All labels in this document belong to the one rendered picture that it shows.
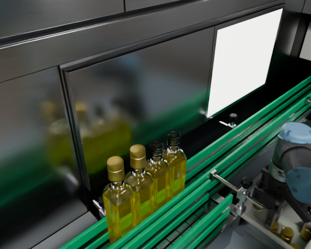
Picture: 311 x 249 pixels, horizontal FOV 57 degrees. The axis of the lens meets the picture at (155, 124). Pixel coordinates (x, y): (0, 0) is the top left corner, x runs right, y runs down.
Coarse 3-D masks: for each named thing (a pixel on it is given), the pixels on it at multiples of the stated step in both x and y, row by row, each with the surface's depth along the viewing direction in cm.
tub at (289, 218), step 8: (248, 208) 96; (288, 208) 93; (248, 216) 95; (280, 216) 95; (288, 216) 94; (296, 216) 91; (256, 224) 84; (280, 224) 92; (288, 224) 92; (296, 224) 92; (264, 232) 82; (280, 232) 90; (296, 232) 90; (280, 240) 80; (296, 240) 87; (304, 240) 87; (288, 248) 78; (304, 248) 82
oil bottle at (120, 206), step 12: (108, 192) 62; (120, 192) 61; (132, 192) 63; (108, 204) 64; (120, 204) 62; (132, 204) 65; (108, 216) 67; (120, 216) 64; (132, 216) 67; (108, 228) 71; (120, 228) 66; (132, 228) 69
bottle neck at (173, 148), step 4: (168, 132) 70; (172, 132) 71; (176, 132) 70; (168, 136) 69; (172, 136) 69; (176, 136) 69; (168, 140) 70; (172, 140) 69; (176, 140) 69; (168, 144) 70; (172, 144) 70; (176, 144) 70; (168, 148) 71; (172, 148) 70; (176, 148) 71; (172, 152) 71; (176, 152) 71
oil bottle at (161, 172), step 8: (152, 168) 68; (160, 168) 68; (168, 168) 70; (160, 176) 68; (168, 176) 71; (160, 184) 70; (168, 184) 73; (160, 192) 72; (168, 192) 74; (160, 200) 73; (168, 200) 76
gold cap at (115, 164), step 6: (114, 156) 60; (108, 162) 58; (114, 162) 58; (120, 162) 58; (108, 168) 58; (114, 168) 58; (120, 168) 58; (108, 174) 60; (114, 174) 59; (120, 174) 59; (114, 180) 59; (120, 180) 60
